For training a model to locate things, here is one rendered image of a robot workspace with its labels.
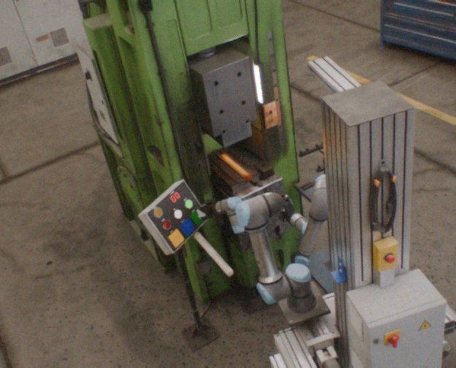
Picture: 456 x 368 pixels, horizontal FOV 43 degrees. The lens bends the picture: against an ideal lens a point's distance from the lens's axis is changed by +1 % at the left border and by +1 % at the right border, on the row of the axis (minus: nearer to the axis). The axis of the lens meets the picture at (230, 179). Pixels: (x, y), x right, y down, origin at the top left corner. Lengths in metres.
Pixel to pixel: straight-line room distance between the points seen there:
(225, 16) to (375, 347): 1.90
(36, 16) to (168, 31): 5.34
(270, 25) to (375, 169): 1.54
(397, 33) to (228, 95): 4.25
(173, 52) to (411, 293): 1.74
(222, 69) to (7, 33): 5.45
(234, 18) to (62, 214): 2.86
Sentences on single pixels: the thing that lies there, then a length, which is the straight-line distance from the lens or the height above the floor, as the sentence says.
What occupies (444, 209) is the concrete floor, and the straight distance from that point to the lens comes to 4.91.
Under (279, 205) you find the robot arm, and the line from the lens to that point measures 2.74.
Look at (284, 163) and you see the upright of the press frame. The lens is 3.96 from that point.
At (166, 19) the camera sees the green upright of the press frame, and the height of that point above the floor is 2.06.
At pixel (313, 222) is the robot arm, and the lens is 2.98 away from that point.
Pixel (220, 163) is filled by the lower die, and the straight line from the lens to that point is 3.82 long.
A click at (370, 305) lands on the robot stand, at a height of 1.23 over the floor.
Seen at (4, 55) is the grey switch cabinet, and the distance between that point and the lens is 8.44.
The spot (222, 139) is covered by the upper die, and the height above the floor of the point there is 1.33.
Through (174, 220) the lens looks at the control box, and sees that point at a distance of 3.28.
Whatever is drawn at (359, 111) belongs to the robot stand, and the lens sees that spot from 2.14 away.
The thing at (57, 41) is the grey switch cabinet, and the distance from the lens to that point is 8.57.
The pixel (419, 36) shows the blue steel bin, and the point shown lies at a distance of 7.13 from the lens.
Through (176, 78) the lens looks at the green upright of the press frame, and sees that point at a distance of 3.29.
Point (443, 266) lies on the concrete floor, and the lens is 4.44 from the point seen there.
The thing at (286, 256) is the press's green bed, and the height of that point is 0.24.
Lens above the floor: 3.10
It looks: 35 degrees down
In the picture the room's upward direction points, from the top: 10 degrees counter-clockwise
